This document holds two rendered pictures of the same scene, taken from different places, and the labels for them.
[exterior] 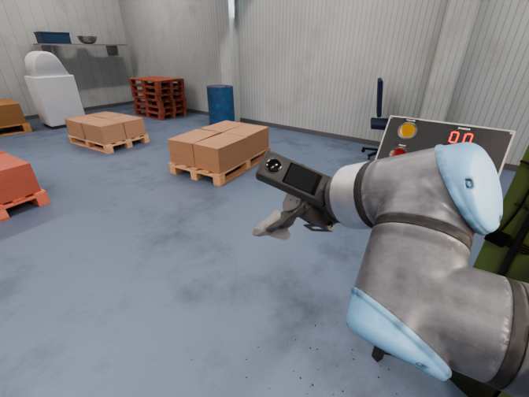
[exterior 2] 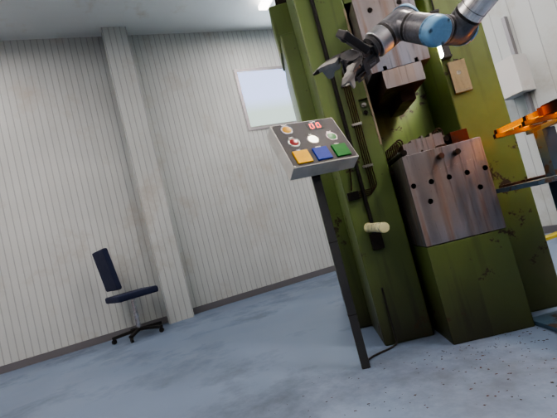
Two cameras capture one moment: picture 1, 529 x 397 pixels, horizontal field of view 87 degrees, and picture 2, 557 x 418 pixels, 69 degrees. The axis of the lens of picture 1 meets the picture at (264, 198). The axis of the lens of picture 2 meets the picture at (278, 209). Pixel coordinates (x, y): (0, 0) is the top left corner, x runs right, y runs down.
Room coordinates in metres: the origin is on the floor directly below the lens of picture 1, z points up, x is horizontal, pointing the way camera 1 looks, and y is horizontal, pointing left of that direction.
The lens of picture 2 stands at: (0.06, 1.19, 0.70)
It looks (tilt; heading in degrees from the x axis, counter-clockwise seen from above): 4 degrees up; 301
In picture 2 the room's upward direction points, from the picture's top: 14 degrees counter-clockwise
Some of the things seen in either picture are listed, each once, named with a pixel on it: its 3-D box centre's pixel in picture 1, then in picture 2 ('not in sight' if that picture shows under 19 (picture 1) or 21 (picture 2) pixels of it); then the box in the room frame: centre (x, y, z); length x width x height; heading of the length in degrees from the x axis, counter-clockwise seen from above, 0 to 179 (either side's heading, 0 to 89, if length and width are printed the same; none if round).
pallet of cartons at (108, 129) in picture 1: (107, 130); not in sight; (4.62, 2.60, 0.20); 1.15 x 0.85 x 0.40; 52
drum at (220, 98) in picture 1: (220, 105); not in sight; (5.80, 0.86, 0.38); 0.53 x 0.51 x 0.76; 53
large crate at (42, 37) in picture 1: (53, 38); not in sight; (6.77, 4.43, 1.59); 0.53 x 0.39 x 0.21; 143
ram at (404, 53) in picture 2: not in sight; (390, 45); (0.49, -1.11, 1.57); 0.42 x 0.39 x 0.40; 118
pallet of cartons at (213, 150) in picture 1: (223, 148); not in sight; (3.60, 0.55, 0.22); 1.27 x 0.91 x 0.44; 144
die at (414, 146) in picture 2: not in sight; (412, 152); (0.53, -1.09, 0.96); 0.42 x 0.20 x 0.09; 118
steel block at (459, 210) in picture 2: not in sight; (434, 196); (0.48, -1.13, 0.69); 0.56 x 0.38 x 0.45; 118
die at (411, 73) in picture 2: not in sight; (394, 89); (0.53, -1.09, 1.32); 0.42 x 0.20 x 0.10; 118
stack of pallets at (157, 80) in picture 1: (159, 97); not in sight; (6.82, 2.44, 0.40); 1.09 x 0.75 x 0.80; 53
